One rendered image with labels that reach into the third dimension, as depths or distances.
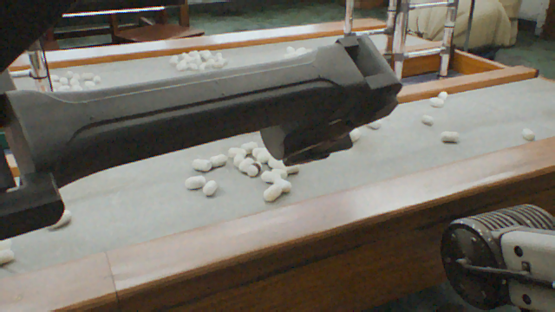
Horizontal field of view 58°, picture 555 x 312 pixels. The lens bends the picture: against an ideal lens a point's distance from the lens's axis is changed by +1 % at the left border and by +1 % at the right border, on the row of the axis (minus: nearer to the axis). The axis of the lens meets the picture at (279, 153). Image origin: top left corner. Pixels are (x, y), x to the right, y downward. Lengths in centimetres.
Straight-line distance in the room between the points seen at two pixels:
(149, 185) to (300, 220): 30
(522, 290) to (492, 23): 326
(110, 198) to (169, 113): 52
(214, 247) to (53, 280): 20
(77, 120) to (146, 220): 47
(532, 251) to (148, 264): 47
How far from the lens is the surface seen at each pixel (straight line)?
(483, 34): 384
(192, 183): 87
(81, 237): 81
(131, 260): 70
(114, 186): 93
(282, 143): 55
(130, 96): 39
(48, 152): 35
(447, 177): 91
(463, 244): 76
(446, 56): 141
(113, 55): 167
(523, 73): 156
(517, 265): 71
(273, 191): 83
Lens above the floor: 119
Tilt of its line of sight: 27 degrees down
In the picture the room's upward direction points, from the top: straight up
